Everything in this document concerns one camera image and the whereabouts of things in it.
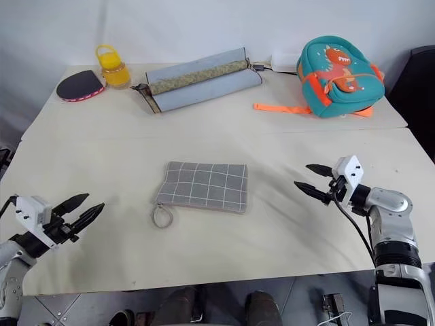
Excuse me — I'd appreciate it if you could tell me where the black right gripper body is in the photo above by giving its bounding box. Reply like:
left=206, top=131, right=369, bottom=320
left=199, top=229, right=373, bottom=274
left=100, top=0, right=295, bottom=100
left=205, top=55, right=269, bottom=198
left=326, top=175, right=348, bottom=206

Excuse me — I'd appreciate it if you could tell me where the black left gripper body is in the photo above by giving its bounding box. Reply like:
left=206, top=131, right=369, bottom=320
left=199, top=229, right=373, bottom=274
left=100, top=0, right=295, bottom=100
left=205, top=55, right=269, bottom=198
left=41, top=207, right=81, bottom=246

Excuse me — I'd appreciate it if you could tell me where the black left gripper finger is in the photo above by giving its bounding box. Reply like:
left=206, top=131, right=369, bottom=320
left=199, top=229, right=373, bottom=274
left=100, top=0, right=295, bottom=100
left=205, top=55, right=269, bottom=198
left=69, top=202, right=105, bottom=236
left=51, top=193, right=90, bottom=217

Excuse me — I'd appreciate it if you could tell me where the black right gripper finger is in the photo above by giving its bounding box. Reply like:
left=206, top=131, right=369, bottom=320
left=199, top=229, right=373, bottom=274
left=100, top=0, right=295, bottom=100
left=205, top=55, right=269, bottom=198
left=305, top=164, right=334, bottom=178
left=294, top=181, right=332, bottom=206

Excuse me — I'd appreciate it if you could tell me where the grey checked fabric pouch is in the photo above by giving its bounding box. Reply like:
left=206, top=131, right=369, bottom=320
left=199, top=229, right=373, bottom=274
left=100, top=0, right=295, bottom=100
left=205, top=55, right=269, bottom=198
left=151, top=161, right=249, bottom=230

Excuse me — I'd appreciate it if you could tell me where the teal dinosaur backpack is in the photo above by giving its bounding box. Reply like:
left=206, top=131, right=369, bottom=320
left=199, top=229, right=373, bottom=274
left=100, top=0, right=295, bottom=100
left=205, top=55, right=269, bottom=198
left=253, top=35, right=386, bottom=120

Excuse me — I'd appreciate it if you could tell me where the small dark rounded shape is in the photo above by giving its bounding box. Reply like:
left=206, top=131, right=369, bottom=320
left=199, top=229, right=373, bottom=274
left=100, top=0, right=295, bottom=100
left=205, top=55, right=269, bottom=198
left=109, top=308, right=136, bottom=326

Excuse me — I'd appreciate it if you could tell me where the black table tennis paddle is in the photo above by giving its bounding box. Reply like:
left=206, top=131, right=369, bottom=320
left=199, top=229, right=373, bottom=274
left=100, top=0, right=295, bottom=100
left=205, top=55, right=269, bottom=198
left=56, top=69, right=107, bottom=103

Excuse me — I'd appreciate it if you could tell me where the large dark rounded shape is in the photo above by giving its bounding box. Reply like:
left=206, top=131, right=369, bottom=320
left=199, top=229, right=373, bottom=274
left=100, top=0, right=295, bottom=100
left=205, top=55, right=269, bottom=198
left=153, top=286, right=198, bottom=326
left=244, top=291, right=283, bottom=326

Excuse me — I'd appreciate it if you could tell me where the black chair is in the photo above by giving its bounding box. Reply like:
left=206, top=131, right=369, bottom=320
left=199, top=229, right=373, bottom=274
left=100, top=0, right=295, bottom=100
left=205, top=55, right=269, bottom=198
left=386, top=45, right=435, bottom=141

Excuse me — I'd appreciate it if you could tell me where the yellow plastic jar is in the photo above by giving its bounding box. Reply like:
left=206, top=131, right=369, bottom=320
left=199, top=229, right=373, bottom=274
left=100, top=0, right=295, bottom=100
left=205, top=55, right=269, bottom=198
left=94, top=44, right=133, bottom=90

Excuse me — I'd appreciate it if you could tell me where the open blue-grey fabric pouch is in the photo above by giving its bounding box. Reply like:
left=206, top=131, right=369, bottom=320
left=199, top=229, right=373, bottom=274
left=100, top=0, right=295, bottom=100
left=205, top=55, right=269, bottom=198
left=130, top=47, right=264, bottom=115

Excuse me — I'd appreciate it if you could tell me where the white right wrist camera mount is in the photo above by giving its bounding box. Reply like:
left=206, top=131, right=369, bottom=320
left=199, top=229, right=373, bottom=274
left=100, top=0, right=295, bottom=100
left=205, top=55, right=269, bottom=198
left=332, top=155, right=365, bottom=208

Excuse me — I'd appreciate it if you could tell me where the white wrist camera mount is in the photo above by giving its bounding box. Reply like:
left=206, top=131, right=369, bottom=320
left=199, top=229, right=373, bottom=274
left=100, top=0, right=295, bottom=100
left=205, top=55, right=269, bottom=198
left=15, top=195, right=59, bottom=249
left=332, top=155, right=365, bottom=208

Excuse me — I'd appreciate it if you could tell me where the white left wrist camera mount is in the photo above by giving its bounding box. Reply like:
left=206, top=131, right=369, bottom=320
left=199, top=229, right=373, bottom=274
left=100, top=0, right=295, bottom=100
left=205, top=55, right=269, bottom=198
left=15, top=195, right=59, bottom=249

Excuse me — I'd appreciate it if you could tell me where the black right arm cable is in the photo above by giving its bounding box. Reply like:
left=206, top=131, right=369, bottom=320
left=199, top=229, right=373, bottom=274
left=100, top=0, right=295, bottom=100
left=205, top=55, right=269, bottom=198
left=331, top=189, right=378, bottom=269

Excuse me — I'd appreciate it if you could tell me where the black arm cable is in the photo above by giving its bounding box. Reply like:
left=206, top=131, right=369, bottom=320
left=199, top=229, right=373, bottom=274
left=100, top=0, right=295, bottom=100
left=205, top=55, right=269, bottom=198
left=331, top=189, right=378, bottom=269
left=0, top=196, right=18, bottom=218

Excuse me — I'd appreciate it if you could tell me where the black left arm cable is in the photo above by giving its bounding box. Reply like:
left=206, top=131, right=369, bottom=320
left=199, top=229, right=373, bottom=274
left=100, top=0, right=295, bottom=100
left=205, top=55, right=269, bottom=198
left=0, top=196, right=18, bottom=218

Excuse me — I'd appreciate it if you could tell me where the dark device with cable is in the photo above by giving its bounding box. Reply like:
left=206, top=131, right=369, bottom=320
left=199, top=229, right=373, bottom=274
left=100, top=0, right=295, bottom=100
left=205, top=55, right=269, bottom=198
left=0, top=147, right=14, bottom=171

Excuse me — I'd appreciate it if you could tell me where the metal bracket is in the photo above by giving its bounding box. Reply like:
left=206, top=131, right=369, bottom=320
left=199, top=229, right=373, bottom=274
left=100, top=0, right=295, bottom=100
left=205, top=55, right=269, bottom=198
left=320, top=293, right=348, bottom=326

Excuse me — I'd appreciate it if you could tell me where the thin white cable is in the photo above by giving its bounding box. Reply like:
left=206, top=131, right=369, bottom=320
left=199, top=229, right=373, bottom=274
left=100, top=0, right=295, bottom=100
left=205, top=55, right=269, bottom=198
left=322, top=311, right=353, bottom=326

